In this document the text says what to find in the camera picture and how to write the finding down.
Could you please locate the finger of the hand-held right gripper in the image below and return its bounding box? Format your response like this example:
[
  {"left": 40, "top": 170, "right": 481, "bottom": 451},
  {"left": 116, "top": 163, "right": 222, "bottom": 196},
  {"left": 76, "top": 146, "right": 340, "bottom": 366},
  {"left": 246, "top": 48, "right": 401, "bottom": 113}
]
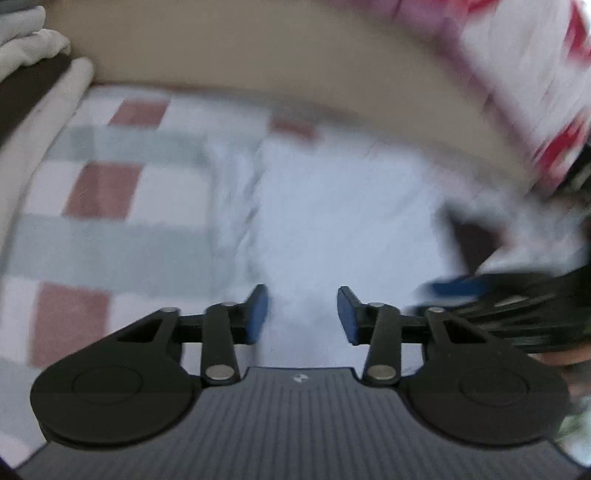
[{"left": 414, "top": 271, "right": 556, "bottom": 301}]

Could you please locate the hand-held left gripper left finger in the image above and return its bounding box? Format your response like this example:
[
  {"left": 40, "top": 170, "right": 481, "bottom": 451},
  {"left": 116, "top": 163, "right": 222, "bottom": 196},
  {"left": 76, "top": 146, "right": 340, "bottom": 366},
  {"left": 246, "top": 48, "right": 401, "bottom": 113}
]
[{"left": 117, "top": 284, "right": 270, "bottom": 387}]

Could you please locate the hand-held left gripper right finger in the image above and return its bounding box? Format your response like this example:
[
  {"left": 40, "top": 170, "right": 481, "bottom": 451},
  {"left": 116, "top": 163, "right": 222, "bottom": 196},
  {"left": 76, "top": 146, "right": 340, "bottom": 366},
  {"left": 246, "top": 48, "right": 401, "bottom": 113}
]
[{"left": 337, "top": 285, "right": 474, "bottom": 387}]

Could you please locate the white fleece garment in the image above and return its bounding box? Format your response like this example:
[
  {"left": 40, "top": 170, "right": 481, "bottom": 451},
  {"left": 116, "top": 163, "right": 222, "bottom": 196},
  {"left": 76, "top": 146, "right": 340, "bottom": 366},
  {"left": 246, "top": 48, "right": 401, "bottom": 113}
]
[{"left": 207, "top": 133, "right": 579, "bottom": 371}]

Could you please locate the stack of folded clothes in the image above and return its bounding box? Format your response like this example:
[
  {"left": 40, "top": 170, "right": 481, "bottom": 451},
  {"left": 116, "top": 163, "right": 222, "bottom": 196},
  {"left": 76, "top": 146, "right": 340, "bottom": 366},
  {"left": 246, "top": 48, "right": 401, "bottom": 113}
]
[{"left": 0, "top": 4, "right": 96, "bottom": 241}]

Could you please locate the bear print quilted bedspread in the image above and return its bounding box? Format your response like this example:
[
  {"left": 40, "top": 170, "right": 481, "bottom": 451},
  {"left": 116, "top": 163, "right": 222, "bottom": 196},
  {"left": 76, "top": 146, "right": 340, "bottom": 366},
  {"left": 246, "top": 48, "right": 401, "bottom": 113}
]
[{"left": 382, "top": 0, "right": 591, "bottom": 200}]

